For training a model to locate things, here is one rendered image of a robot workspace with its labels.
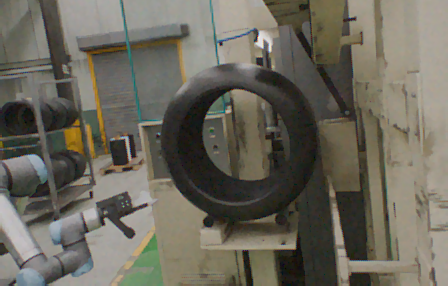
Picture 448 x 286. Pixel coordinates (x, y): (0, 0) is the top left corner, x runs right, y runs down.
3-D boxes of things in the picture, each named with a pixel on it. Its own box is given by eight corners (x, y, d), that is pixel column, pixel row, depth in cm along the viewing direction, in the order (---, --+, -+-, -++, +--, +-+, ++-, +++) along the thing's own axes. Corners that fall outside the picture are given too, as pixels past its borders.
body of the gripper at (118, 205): (129, 190, 125) (94, 202, 121) (137, 213, 125) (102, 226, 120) (128, 191, 132) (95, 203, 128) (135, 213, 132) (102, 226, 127)
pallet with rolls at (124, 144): (114, 164, 876) (109, 134, 866) (147, 160, 879) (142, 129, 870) (100, 175, 757) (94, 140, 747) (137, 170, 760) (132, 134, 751)
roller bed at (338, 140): (324, 180, 174) (318, 120, 170) (356, 178, 170) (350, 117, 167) (325, 192, 155) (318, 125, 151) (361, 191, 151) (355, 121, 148)
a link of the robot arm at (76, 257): (57, 284, 117) (46, 251, 117) (87, 267, 126) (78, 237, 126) (69, 283, 112) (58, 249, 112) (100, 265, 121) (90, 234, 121)
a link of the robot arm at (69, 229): (56, 246, 122) (49, 222, 122) (90, 233, 126) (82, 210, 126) (54, 249, 115) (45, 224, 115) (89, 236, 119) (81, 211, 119)
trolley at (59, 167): (60, 200, 586) (37, 81, 562) (99, 195, 584) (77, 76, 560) (9, 231, 454) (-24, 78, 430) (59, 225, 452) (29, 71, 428)
